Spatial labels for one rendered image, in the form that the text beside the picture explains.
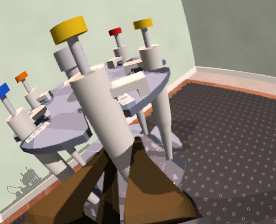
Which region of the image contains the black perforated breadboard plate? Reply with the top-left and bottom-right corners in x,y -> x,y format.
169,82 -> 276,224

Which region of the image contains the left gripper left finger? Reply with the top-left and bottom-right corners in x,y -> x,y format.
24,147 -> 120,224

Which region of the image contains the white hand pipette with yellow button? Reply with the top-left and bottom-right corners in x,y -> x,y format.
50,16 -> 151,183

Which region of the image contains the white pipette with blue button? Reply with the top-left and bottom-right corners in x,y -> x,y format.
0,82 -> 100,206

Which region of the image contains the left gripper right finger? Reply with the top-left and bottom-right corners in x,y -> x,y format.
124,136 -> 197,224

